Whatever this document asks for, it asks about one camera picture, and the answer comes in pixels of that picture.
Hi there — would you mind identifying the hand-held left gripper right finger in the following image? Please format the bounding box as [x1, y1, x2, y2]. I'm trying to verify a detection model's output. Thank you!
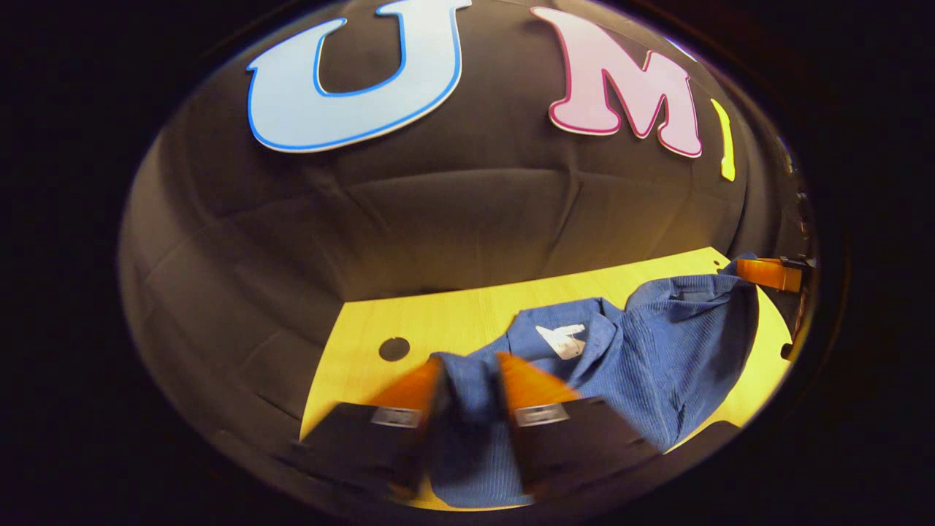
[497, 351, 667, 499]

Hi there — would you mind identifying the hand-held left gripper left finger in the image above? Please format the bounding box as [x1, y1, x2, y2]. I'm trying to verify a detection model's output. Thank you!
[298, 356, 449, 505]

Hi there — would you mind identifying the blue button shirt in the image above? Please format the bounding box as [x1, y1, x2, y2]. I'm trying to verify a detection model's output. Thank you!
[426, 252, 762, 511]

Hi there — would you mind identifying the black backdrop cloth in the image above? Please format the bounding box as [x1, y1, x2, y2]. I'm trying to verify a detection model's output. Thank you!
[118, 0, 812, 468]

